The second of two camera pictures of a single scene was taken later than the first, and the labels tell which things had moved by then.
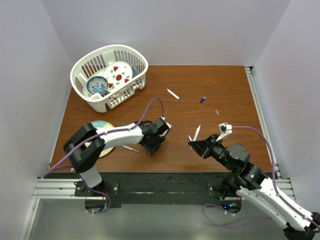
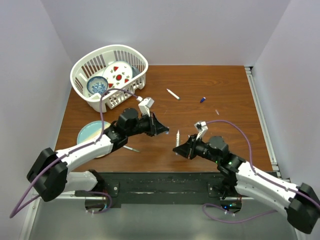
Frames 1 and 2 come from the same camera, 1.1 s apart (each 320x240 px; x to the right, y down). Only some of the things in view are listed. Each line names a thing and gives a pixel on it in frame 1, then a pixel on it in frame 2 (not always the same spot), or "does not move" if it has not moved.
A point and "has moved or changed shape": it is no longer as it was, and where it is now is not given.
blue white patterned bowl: [97, 84] does not move
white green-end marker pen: [173, 94] does not move
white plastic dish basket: [106, 76] does not move
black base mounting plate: [158, 190] does not move
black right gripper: [203, 148] to [187, 149]
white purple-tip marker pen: [196, 133] has moved or changed shape
